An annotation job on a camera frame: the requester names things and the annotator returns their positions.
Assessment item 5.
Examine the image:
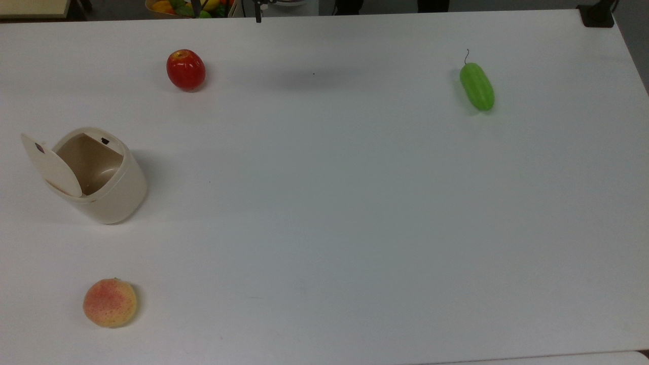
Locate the beige garbage bin with lid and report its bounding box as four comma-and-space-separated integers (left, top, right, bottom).
20, 127, 149, 225

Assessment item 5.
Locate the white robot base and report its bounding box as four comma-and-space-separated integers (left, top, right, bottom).
276, 0, 319, 17

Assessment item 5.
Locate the basket of toy fruit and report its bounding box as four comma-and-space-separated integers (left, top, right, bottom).
145, 0, 237, 19

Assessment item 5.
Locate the red apple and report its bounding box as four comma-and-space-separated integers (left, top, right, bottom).
166, 49, 207, 92

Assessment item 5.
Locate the light wooden side table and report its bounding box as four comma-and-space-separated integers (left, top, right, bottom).
0, 0, 73, 20

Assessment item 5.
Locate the green cucumber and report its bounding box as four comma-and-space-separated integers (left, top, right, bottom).
459, 49, 495, 112

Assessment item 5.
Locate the pink yellow peach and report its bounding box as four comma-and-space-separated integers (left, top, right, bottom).
83, 277, 138, 329

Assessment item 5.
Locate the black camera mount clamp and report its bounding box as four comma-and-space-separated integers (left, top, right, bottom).
578, 0, 618, 28

